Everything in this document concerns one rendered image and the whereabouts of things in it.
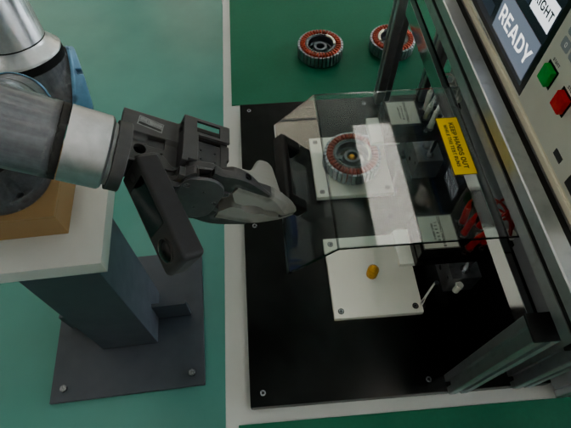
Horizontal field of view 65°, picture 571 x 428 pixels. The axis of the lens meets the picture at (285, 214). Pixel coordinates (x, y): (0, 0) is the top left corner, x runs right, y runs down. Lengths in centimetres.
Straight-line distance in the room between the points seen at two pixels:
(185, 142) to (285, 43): 80
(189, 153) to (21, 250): 58
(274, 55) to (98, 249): 64
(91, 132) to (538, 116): 46
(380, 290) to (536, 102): 39
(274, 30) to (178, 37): 134
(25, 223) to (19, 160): 50
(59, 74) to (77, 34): 196
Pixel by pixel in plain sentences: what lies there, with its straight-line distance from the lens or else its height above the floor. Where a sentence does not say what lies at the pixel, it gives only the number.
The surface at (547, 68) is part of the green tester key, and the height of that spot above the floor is 119.
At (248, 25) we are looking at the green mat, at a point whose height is 75.
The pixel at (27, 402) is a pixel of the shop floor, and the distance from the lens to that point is 172.
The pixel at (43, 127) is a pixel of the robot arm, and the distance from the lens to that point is 45.
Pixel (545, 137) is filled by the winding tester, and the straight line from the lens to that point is 57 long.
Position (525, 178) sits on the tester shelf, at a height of 111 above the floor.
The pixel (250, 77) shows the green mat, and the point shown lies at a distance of 115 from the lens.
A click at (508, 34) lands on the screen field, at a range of 64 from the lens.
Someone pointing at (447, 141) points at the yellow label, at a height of 107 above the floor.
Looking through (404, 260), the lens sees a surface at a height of 88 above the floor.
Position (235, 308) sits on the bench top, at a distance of 81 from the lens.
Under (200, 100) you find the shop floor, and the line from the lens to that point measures 220.
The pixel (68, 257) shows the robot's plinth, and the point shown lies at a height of 75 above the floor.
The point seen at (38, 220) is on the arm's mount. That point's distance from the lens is 94.
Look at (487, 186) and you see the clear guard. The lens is 59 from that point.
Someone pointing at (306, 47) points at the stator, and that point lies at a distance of 117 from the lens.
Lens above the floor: 151
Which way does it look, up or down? 58 degrees down
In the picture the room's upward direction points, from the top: straight up
